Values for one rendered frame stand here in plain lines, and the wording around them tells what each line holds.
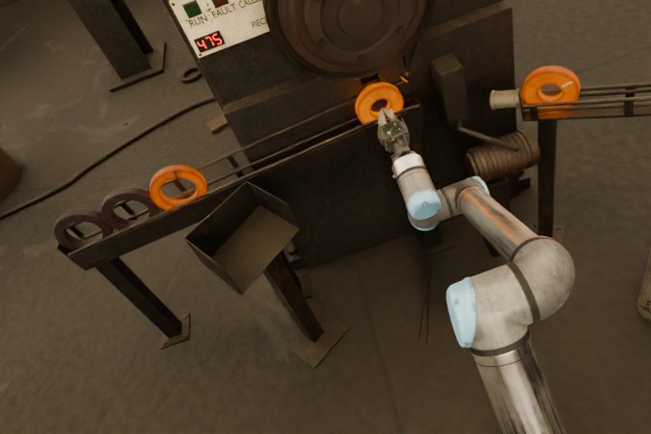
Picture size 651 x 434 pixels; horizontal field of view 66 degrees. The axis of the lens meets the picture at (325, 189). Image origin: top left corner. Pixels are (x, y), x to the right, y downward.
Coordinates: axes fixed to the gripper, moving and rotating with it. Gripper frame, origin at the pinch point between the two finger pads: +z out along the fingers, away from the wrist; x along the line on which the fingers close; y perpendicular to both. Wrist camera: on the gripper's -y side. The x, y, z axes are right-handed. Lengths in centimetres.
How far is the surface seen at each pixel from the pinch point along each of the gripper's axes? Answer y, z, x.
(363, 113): -2.4, 4.2, 5.7
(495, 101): -5.2, -6.5, -33.7
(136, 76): -147, 218, 150
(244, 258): -7, -27, 55
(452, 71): 3.9, 3.2, -23.8
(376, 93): 2.9, 6.0, 0.1
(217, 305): -74, -14, 90
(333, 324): -65, -40, 42
